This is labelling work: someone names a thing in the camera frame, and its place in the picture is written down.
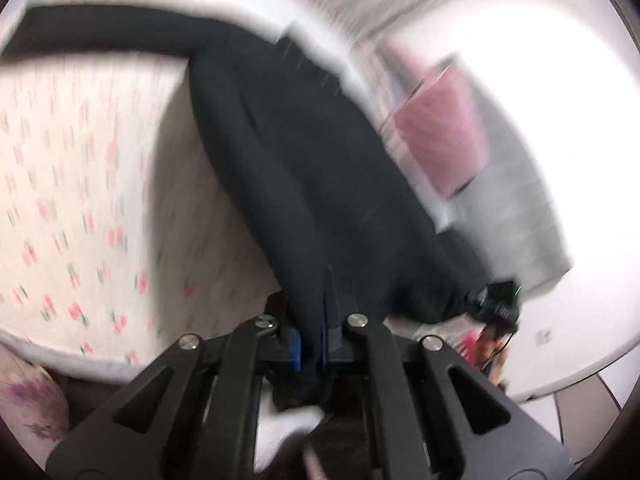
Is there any floral print bed sheet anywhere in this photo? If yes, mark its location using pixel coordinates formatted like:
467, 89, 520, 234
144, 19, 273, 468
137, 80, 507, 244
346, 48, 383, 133
0, 55, 286, 381

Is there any white cloth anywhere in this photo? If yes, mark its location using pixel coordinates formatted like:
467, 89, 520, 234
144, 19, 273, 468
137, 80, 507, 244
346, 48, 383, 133
252, 402, 326, 473

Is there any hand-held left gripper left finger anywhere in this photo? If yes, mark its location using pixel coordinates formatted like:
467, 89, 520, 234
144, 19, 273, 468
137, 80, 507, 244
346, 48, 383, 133
46, 292, 305, 480

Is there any black garment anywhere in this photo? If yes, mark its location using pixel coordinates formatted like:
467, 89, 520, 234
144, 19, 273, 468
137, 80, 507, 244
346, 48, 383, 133
5, 4, 501, 411

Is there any purple print pillow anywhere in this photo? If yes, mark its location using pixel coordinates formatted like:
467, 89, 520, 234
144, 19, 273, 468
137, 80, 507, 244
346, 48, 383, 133
0, 345, 71, 461

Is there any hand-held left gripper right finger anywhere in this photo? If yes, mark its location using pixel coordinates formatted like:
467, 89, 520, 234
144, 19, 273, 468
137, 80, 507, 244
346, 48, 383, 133
319, 267, 572, 480

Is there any pink cloth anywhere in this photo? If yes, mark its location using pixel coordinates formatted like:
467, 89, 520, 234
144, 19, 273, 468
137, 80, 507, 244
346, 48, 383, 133
387, 62, 493, 201

